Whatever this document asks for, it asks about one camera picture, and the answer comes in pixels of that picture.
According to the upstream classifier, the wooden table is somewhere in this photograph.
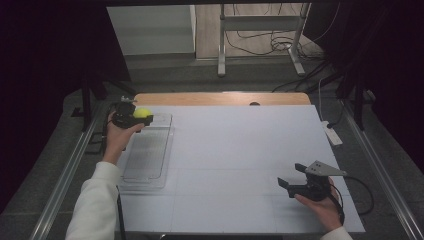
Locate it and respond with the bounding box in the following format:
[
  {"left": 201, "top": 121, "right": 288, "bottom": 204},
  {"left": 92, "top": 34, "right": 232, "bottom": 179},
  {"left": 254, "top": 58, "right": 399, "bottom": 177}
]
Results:
[{"left": 132, "top": 92, "right": 312, "bottom": 107}]

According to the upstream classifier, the aluminium rail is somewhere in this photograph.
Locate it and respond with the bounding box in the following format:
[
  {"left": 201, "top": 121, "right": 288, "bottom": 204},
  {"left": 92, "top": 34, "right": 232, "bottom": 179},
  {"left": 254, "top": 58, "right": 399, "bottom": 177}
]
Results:
[
  {"left": 341, "top": 99, "right": 424, "bottom": 240},
  {"left": 29, "top": 113, "right": 101, "bottom": 240}
]

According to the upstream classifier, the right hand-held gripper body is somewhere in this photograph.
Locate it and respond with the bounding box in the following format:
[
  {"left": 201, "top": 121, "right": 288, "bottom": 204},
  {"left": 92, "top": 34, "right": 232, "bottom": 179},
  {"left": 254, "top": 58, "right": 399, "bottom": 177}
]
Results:
[{"left": 288, "top": 160, "right": 348, "bottom": 202}]

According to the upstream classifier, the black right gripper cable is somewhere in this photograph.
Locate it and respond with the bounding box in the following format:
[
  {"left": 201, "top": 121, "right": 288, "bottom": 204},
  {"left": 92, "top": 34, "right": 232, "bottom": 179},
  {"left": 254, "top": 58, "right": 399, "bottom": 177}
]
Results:
[{"left": 329, "top": 175, "right": 375, "bottom": 225}]

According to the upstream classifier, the person's left hand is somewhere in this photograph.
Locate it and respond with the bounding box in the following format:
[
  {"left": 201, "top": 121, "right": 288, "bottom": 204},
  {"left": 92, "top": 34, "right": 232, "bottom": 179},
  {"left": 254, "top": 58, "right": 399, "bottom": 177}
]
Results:
[{"left": 102, "top": 111, "right": 146, "bottom": 165}]

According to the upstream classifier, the white power cable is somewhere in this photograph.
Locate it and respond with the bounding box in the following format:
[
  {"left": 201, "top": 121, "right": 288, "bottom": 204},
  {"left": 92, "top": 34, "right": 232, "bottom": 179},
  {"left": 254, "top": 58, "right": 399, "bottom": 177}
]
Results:
[{"left": 317, "top": 77, "right": 326, "bottom": 123}]

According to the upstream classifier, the white table mat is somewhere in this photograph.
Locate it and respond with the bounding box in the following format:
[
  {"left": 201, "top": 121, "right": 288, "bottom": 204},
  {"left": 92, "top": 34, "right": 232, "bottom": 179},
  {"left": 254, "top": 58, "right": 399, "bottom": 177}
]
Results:
[{"left": 114, "top": 104, "right": 366, "bottom": 234}]

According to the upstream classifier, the grey metal stand frame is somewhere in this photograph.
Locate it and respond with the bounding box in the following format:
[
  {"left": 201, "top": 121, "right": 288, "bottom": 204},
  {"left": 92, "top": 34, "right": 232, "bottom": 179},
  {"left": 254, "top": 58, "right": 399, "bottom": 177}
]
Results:
[{"left": 217, "top": 3, "right": 311, "bottom": 78}]

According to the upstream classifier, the black floor bracket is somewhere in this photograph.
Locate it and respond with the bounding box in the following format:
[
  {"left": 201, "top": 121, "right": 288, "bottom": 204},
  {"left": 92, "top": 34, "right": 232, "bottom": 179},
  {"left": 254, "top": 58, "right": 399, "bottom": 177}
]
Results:
[{"left": 84, "top": 131, "right": 108, "bottom": 155}]

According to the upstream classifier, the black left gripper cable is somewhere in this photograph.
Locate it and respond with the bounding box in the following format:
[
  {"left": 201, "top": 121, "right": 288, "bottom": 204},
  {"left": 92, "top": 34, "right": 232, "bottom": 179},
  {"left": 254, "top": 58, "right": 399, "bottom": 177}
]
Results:
[{"left": 114, "top": 184, "right": 128, "bottom": 240}]

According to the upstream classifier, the yellow tennis ball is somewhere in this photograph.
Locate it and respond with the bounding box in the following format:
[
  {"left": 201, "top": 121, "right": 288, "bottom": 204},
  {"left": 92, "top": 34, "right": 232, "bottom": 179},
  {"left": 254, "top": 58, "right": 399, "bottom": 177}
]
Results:
[{"left": 132, "top": 107, "right": 154, "bottom": 120}]

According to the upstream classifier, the tangle of black floor cables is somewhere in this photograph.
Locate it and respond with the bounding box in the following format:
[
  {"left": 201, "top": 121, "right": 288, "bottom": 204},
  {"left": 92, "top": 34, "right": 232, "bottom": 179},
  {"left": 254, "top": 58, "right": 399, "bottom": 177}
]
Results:
[{"left": 224, "top": 3, "right": 326, "bottom": 61}]

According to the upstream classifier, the white cabinet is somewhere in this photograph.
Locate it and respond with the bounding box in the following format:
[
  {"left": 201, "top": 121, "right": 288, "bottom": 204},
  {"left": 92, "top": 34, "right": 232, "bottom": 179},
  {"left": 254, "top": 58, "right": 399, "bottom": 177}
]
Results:
[{"left": 106, "top": 4, "right": 197, "bottom": 57}]

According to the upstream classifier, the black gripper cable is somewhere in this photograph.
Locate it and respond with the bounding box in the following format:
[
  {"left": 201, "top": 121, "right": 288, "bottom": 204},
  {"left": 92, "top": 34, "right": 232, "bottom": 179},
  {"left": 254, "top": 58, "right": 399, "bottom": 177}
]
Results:
[
  {"left": 114, "top": 184, "right": 128, "bottom": 240},
  {"left": 329, "top": 175, "right": 375, "bottom": 225}
]

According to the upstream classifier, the white power strip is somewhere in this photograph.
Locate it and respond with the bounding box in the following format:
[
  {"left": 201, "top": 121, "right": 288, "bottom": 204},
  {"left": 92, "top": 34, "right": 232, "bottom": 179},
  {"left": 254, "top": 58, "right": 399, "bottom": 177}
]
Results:
[{"left": 320, "top": 120, "right": 344, "bottom": 147}]

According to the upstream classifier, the person's right hand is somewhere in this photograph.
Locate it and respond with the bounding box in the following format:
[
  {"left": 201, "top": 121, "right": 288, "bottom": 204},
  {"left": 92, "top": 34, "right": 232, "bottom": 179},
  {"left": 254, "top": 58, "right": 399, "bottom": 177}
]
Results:
[{"left": 294, "top": 178, "right": 344, "bottom": 233}]

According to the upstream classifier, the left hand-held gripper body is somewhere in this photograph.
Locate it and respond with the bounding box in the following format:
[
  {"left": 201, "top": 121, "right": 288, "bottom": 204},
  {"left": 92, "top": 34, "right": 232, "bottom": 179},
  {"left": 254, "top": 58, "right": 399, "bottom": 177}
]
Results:
[{"left": 111, "top": 95, "right": 138, "bottom": 130}]

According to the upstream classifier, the black metal stand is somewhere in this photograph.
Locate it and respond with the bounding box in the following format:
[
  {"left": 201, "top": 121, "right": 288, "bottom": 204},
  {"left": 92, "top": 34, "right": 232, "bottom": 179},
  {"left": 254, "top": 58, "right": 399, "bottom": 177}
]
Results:
[
  {"left": 334, "top": 66, "right": 368, "bottom": 131},
  {"left": 81, "top": 66, "right": 138, "bottom": 133}
]

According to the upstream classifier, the clear plastic container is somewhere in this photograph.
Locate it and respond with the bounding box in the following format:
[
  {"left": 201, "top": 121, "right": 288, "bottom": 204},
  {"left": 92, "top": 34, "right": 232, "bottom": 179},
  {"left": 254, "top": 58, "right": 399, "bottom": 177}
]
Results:
[{"left": 118, "top": 112, "right": 175, "bottom": 191}]

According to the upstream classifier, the black plugged cable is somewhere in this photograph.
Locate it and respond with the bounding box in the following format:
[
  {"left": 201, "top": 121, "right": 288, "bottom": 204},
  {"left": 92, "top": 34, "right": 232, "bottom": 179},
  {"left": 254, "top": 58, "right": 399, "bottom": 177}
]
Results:
[{"left": 326, "top": 99, "right": 346, "bottom": 129}]

